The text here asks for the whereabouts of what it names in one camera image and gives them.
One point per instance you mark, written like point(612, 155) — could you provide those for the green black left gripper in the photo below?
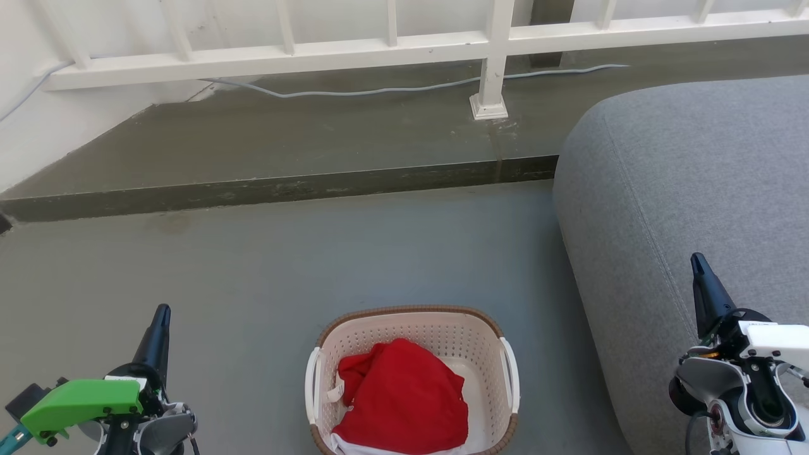
point(82, 401)

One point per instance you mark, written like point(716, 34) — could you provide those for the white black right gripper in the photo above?
point(774, 344)

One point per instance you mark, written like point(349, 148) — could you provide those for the red garment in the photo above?
point(404, 398)

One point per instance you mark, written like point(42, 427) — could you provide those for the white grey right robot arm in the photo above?
point(708, 379)

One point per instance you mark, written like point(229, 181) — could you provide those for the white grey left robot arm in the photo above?
point(158, 433)

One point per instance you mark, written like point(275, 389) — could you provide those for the grey fabric sofa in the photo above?
point(695, 177)

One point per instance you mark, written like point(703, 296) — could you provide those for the white perforated laundry basket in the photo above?
point(442, 335)

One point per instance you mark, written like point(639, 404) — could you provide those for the white railing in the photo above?
point(316, 57)

